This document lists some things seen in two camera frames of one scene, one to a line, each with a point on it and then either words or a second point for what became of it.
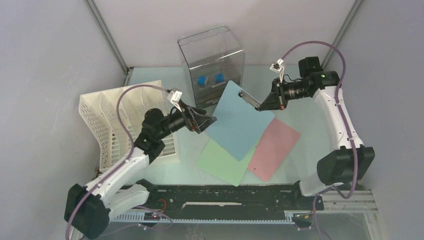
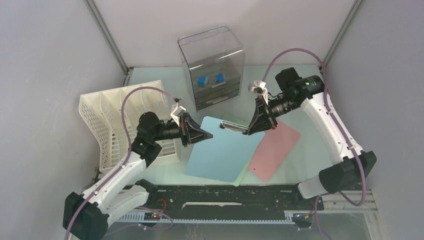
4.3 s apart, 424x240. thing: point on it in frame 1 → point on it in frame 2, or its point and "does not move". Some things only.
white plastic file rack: x=99 y=110 does not move
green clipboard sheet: x=216 y=160 → x=241 y=122
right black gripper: x=277 y=99 → x=261 y=121
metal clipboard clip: x=250 y=100 → x=225 y=125
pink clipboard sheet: x=274 y=146 does not move
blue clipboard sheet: x=239 y=123 → x=223 y=157
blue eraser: x=219 y=78 does not move
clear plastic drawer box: x=213 y=58 does not move
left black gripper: x=195 y=119 → x=191 y=132
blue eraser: x=202 y=80 does not move
